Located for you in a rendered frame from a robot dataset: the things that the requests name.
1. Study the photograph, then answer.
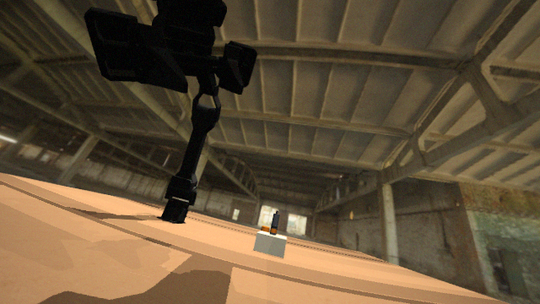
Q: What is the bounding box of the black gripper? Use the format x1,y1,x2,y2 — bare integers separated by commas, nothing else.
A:
84,7,257,95

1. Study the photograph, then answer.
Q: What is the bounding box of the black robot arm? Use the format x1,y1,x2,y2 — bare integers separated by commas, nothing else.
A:
152,0,227,224

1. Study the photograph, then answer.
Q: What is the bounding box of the white square block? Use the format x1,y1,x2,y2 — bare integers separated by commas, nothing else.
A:
253,231,286,258

